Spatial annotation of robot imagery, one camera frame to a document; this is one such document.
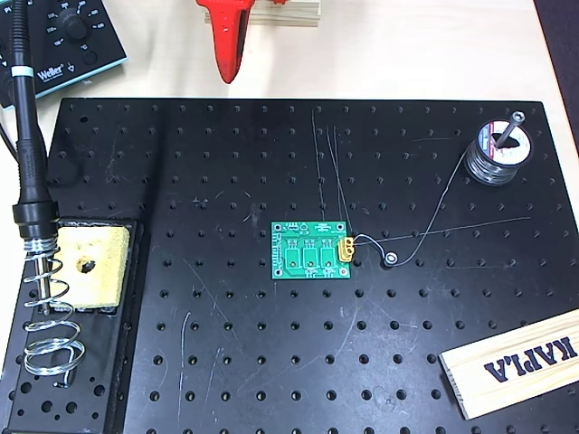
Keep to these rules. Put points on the wooden plank with Kapla print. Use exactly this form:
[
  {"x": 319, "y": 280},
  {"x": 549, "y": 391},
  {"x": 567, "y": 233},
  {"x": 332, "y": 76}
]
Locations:
[{"x": 520, "y": 366}]

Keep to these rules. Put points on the black soldering stand base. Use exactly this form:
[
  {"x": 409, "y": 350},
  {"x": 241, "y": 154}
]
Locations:
[{"x": 90, "y": 398}]

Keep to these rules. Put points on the black soldering iron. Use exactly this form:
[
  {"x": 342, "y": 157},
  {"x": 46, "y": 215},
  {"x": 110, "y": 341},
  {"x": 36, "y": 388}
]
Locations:
[{"x": 29, "y": 158}]

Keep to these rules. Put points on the long metal bolt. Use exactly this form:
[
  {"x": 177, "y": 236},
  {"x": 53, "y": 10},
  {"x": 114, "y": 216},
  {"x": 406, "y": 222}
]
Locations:
[{"x": 511, "y": 129}]

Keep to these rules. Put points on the yellow power connector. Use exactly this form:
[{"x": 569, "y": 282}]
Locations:
[{"x": 346, "y": 248}]

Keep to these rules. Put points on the green circuit board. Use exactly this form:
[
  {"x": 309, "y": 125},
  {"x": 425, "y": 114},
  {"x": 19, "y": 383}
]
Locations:
[{"x": 280, "y": 253}]

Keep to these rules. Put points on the yellow cleaning sponge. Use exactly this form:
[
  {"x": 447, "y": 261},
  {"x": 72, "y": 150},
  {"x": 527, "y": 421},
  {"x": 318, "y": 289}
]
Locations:
[{"x": 108, "y": 271}]

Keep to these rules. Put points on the silver spring iron holder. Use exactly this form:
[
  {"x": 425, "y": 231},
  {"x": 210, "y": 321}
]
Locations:
[{"x": 31, "y": 246}]

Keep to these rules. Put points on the light wooden block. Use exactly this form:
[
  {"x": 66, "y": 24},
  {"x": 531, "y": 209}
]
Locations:
[{"x": 289, "y": 16}]

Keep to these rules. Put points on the black perforated breadboard plate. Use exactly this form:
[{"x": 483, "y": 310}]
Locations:
[{"x": 271, "y": 339}]

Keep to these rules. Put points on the teal Weller soldering station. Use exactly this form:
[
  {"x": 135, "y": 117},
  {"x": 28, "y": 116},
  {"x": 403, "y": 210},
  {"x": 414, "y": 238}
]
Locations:
[{"x": 81, "y": 45}]

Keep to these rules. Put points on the small screw with washer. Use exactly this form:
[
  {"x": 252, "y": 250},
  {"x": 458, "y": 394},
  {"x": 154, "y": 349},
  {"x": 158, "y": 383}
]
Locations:
[{"x": 391, "y": 258}]

